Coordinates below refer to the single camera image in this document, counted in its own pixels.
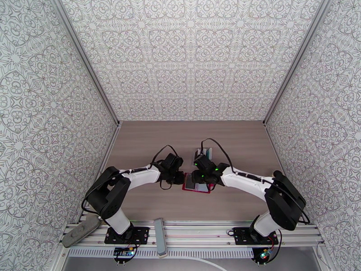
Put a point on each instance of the red leather card holder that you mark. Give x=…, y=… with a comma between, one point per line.
x=197, y=189

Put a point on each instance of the teal credit card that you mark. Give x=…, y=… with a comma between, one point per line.
x=209, y=154

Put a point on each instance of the fanned stack of cards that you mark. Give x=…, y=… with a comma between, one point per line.
x=198, y=151

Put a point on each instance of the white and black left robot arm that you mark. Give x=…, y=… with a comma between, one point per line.
x=107, y=194

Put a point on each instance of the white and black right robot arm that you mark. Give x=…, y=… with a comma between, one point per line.
x=285, y=202

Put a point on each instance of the grey upright bar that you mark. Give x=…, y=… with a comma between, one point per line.
x=160, y=236

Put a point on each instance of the white slotted vent strip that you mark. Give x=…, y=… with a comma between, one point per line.
x=197, y=253

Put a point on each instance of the small circuit board blue parts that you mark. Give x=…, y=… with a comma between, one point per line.
x=122, y=252

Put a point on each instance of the small circuit board green light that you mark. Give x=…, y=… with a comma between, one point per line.
x=264, y=254

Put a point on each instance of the grey flat stone-like slab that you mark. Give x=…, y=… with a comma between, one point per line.
x=80, y=232

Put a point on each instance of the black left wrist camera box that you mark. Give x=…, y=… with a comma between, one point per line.
x=173, y=162

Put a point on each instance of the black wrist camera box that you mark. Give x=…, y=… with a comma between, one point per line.
x=203, y=161
x=173, y=162

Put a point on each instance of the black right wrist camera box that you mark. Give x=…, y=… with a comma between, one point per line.
x=203, y=161

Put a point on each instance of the aluminium mounting rail frame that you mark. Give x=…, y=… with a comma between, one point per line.
x=197, y=232

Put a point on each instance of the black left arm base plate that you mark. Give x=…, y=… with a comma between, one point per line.
x=141, y=235

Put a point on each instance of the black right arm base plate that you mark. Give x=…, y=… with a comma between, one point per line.
x=241, y=236

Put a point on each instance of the aluminium table side rail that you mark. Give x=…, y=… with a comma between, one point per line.
x=116, y=132
x=267, y=130

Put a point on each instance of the aluminium corner post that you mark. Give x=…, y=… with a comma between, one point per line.
x=82, y=52
x=299, y=52

